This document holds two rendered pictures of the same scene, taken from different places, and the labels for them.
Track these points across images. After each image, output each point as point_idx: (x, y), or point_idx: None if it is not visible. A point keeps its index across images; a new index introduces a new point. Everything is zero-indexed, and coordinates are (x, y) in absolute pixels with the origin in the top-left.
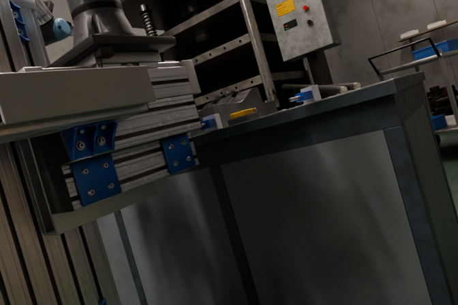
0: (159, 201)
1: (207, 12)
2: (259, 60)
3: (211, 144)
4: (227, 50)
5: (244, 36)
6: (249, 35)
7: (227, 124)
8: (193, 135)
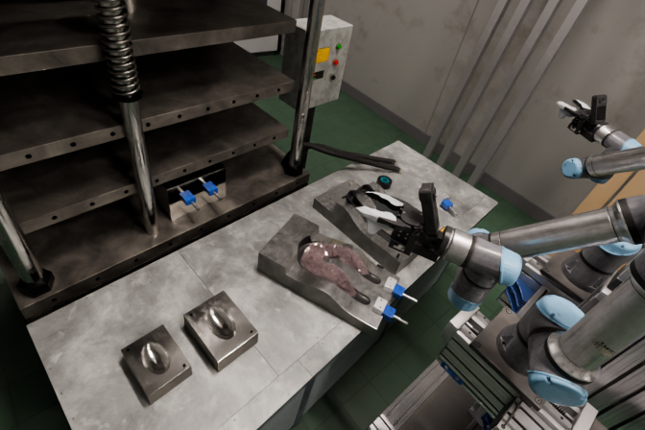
0: None
1: (240, 33)
2: (304, 122)
3: None
4: (259, 99)
5: (285, 84)
6: (305, 93)
7: None
8: (413, 259)
